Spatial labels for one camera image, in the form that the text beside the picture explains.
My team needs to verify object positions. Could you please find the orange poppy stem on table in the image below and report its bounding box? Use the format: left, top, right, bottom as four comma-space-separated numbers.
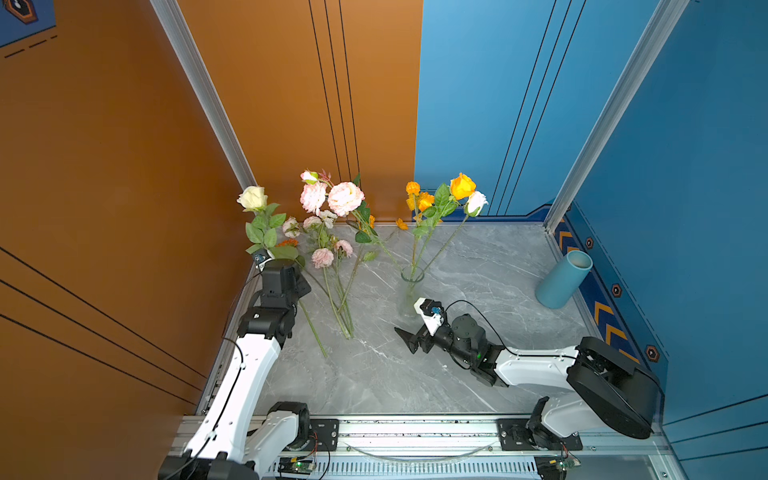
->
335, 214, 410, 301

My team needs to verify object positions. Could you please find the pale pink flower spray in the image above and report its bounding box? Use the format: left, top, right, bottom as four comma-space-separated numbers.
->
282, 210, 338, 239

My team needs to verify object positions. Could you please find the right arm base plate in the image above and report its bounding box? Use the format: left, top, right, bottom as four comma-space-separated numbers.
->
496, 418, 583, 451

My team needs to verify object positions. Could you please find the large orange rose stem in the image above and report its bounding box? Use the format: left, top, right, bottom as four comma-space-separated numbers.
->
410, 172, 479, 283

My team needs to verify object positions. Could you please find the aluminium corner post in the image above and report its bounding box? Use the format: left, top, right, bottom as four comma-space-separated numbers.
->
150, 0, 257, 189
543, 0, 689, 234

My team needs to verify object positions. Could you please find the left circuit board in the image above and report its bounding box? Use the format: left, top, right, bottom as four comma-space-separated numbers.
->
276, 457, 317, 478

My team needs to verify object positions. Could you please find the teal cylinder vase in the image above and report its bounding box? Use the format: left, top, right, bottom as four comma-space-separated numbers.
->
535, 250, 593, 309

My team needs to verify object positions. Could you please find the pink rose branch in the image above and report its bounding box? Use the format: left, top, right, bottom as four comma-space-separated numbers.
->
300, 170, 403, 272

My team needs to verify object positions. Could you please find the circuit board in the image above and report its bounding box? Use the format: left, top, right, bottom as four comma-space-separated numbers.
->
276, 457, 317, 478
534, 455, 581, 480

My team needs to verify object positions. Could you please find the cream rose stem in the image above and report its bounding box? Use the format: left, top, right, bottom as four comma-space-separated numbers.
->
237, 186, 311, 346

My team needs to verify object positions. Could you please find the white rose stem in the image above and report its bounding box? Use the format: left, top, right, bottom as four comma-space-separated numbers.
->
413, 190, 490, 289

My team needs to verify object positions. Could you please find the right aluminium corner post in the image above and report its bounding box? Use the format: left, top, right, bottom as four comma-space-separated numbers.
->
543, 0, 689, 234

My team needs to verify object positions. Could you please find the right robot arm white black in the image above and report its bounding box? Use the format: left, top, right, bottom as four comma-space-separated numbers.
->
396, 303, 662, 451

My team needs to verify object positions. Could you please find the right circuit board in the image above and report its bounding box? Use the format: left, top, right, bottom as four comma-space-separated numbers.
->
534, 455, 581, 480

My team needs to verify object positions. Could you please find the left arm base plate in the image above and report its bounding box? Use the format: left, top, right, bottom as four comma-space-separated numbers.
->
301, 417, 340, 453

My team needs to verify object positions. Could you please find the clear ribbed glass vase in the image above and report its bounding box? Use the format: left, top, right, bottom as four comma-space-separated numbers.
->
396, 266, 425, 318

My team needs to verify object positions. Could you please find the pink carnation flower stem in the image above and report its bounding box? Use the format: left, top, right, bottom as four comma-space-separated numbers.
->
311, 237, 354, 339

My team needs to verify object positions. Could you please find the aluminium front rail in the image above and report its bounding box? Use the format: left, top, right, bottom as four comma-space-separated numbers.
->
313, 414, 672, 458

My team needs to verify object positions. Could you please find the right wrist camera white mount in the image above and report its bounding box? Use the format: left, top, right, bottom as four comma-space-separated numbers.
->
413, 298, 445, 336

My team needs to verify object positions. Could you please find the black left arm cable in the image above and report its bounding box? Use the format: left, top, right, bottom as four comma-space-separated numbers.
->
173, 335, 247, 475

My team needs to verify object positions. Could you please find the left aluminium corner post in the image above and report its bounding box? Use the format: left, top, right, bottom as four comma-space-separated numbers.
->
150, 0, 257, 189

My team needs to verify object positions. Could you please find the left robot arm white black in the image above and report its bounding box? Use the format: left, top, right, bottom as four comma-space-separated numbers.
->
158, 259, 311, 479

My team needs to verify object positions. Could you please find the small orange flower sprig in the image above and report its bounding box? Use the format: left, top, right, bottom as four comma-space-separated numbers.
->
406, 181, 435, 280

